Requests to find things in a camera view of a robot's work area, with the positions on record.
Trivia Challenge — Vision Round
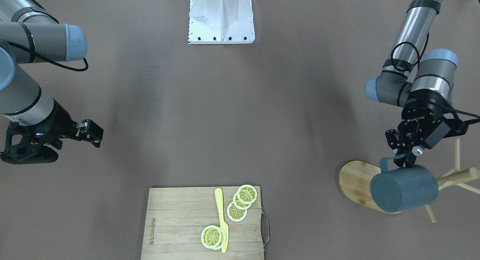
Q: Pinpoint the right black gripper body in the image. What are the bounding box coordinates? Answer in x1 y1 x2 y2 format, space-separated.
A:
7 99 80 148

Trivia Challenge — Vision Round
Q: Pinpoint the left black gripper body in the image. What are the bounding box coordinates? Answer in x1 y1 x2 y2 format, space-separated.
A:
397 95 447 147

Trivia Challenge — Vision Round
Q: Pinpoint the dark blue mug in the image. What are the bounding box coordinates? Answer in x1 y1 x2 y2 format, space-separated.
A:
370 155 439 213

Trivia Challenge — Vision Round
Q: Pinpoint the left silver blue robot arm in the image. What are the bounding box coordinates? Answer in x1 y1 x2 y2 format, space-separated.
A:
365 0 464 167

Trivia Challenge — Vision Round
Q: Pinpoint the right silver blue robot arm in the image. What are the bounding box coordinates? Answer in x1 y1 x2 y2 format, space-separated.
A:
1 0 104 153

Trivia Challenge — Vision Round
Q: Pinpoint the wooden cup storage rack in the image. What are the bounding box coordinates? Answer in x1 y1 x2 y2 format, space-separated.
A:
338 139 479 222

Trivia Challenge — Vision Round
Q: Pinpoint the wooden cutting board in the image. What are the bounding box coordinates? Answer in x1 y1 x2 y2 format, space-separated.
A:
141 185 269 260

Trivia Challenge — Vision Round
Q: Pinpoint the lemon slice toy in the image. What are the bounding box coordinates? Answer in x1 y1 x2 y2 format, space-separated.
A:
232 193 252 210
200 225 225 250
227 202 248 222
237 184 258 205

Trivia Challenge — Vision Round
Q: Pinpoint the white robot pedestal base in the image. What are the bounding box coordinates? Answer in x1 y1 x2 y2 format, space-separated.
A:
187 0 255 45

